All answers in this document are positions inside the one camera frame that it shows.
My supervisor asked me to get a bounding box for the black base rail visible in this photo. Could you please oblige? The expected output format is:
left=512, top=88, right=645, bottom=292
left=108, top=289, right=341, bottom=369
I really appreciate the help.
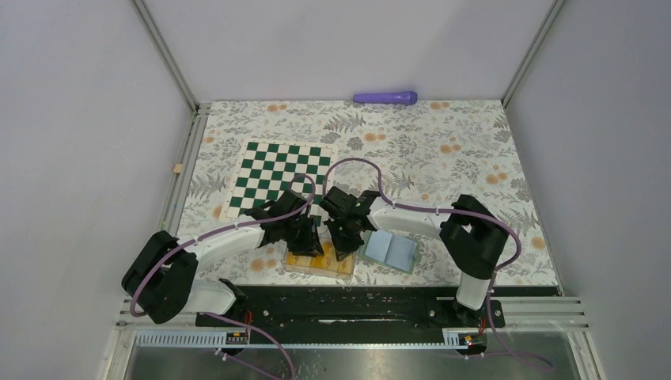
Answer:
left=195, top=282, right=557, bottom=348

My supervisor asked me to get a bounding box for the floral tablecloth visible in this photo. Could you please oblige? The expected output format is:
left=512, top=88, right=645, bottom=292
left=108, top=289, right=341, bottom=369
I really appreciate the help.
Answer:
left=176, top=100, right=559, bottom=287

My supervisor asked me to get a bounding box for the green leather card holder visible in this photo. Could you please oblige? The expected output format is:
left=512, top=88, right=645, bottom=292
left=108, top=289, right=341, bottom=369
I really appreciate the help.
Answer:
left=358, top=230, right=421, bottom=274

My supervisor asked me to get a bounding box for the clear plastic card box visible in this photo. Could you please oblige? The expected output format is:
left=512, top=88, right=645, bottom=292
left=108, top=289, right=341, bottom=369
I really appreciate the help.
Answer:
left=282, top=237, right=356, bottom=279

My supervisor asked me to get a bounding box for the green white chessboard mat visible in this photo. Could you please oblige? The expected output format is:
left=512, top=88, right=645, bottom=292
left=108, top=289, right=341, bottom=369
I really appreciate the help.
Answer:
left=219, top=139, right=338, bottom=222

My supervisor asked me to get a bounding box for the purple cylinder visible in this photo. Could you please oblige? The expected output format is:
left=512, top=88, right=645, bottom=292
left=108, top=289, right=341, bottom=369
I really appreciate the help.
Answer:
left=352, top=91, right=418, bottom=105

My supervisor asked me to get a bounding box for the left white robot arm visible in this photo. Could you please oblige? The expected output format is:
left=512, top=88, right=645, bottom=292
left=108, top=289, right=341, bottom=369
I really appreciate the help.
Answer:
left=121, top=190, right=312, bottom=325

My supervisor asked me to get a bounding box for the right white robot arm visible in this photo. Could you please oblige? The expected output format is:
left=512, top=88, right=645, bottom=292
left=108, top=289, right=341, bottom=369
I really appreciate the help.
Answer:
left=320, top=187, right=512, bottom=326

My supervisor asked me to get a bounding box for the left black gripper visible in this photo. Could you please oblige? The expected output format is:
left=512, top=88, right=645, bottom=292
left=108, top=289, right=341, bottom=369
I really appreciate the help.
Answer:
left=282, top=213, right=324, bottom=257

